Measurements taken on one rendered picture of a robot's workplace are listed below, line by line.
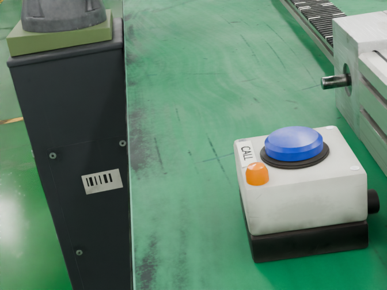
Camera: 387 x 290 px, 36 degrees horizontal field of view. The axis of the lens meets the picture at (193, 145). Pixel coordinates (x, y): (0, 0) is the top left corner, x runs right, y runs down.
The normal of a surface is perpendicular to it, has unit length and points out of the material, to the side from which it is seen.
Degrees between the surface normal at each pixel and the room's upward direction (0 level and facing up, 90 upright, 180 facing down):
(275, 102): 0
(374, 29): 0
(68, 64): 90
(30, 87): 90
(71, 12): 72
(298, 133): 2
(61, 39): 90
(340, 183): 90
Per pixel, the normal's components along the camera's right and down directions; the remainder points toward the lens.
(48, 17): -0.18, 0.11
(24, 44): 0.11, 0.41
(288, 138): -0.18, -0.87
